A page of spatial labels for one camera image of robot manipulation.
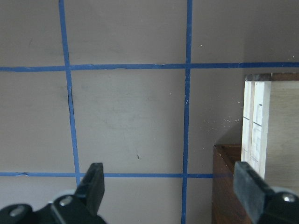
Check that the open wooden drawer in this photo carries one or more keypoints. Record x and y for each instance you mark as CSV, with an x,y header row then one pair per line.
x,y
270,131

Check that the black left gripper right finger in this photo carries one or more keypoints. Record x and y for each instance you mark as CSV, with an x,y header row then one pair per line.
x,y
264,204

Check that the dark brown wooden cabinet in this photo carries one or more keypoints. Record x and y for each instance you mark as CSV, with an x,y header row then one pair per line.
x,y
226,208

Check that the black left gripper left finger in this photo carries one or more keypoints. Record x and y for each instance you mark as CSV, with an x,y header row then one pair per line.
x,y
81,207

